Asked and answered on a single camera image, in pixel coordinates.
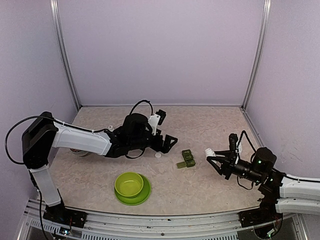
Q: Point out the aluminium front rail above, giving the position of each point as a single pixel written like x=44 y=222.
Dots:
x=114 y=226

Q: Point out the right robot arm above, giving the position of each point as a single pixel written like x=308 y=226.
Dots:
x=282 y=192

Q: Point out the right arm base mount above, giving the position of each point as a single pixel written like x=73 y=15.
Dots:
x=258 y=216

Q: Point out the plain white bottle cap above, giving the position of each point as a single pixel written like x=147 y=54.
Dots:
x=158 y=155

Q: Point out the green bowl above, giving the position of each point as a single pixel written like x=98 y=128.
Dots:
x=129 y=184

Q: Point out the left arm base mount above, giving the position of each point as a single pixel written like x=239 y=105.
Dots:
x=68 y=217

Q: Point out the left aluminium frame post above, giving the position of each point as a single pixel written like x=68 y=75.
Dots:
x=54 y=6

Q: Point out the green plate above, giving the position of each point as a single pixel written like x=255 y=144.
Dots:
x=140 y=198

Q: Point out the white pill bottle with code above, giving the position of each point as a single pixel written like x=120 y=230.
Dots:
x=110 y=128

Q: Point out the right aluminium frame post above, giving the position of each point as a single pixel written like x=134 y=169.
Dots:
x=258 y=53

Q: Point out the red patterned white bowl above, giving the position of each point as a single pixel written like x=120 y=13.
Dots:
x=80 y=153

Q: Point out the aluminium frame post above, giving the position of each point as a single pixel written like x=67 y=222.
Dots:
x=54 y=6
x=258 y=53

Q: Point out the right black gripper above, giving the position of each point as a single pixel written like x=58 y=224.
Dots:
x=228 y=165

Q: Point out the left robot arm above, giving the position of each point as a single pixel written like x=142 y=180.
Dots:
x=138 y=132

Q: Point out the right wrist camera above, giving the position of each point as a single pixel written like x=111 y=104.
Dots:
x=235 y=145

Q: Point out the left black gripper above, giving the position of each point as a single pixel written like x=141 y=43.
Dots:
x=166 y=147

